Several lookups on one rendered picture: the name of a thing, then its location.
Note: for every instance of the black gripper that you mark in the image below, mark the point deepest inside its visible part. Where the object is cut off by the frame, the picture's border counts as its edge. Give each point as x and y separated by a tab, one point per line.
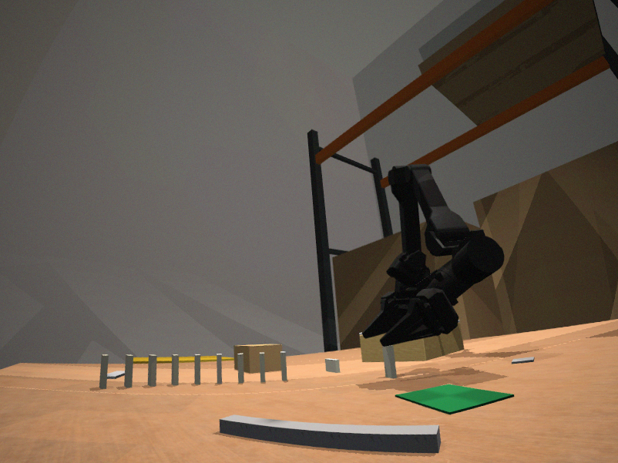
427	313

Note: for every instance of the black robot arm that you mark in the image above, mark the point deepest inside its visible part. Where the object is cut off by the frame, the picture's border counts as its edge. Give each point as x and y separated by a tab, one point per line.
474	256

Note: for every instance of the green flat square mat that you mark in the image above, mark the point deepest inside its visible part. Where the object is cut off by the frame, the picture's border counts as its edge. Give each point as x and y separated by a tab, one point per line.
452	399

